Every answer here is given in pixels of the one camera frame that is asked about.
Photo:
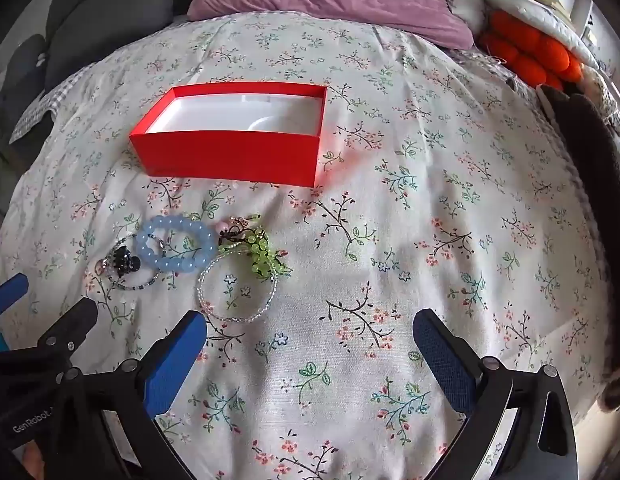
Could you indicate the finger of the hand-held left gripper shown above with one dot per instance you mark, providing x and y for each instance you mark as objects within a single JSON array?
[
  {"x": 72, "y": 325},
  {"x": 9, "y": 292}
]

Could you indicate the grey checkered cloth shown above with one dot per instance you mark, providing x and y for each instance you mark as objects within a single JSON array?
[{"x": 39, "y": 115}]

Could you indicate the orange plush toy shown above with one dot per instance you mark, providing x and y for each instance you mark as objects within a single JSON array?
[{"x": 520, "y": 40}]

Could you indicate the grey chair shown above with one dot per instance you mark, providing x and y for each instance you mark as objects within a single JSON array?
[{"x": 17, "y": 70}]

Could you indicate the red cardboard box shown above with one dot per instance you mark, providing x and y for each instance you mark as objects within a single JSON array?
[{"x": 229, "y": 157}]

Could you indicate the floral bed sheet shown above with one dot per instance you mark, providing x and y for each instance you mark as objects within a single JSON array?
[{"x": 390, "y": 260}]

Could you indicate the black flower hair clip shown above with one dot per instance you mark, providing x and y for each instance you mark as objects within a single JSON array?
[{"x": 122, "y": 260}]

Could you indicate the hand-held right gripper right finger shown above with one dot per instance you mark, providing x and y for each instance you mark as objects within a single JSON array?
[{"x": 442, "y": 360}]

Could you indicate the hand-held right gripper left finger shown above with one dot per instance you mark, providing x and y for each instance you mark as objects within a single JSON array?
[{"x": 172, "y": 365}]

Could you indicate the dark brown blanket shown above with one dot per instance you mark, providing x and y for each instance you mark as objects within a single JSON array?
[{"x": 600, "y": 210}]

